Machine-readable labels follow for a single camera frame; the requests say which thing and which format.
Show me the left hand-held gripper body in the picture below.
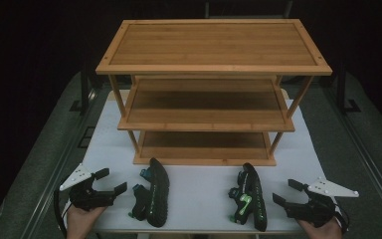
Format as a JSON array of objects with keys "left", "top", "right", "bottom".
[{"left": 59, "top": 163, "right": 117, "bottom": 212}]

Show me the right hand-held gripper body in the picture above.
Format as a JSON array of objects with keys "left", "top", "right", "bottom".
[{"left": 287, "top": 176, "right": 360, "bottom": 229}]

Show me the black shoe with green accents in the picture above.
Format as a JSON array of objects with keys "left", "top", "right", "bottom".
[
  {"left": 228, "top": 162, "right": 269, "bottom": 233},
  {"left": 127, "top": 157, "right": 171, "bottom": 229}
]

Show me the three-tier wooden shoe rack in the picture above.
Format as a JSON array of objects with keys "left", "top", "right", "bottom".
[{"left": 95, "top": 18, "right": 333, "bottom": 167}]

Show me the person's right hand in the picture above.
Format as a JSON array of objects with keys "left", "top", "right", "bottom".
[{"left": 296, "top": 217, "right": 343, "bottom": 239}]

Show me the person's left hand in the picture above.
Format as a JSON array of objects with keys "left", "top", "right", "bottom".
[{"left": 66, "top": 205, "right": 107, "bottom": 239}]

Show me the black metal stand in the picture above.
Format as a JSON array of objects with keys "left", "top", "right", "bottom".
[
  {"left": 69, "top": 63, "right": 93, "bottom": 117},
  {"left": 336, "top": 63, "right": 362, "bottom": 116}
]

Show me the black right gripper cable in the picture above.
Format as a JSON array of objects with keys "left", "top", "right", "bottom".
[{"left": 333, "top": 201, "right": 351, "bottom": 234}]

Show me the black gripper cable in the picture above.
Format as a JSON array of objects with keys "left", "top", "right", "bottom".
[
  {"left": 53, "top": 187, "right": 70, "bottom": 239},
  {"left": 333, "top": 201, "right": 351, "bottom": 234}
]

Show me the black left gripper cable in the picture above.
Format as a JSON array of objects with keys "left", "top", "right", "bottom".
[{"left": 53, "top": 187, "right": 70, "bottom": 239}]

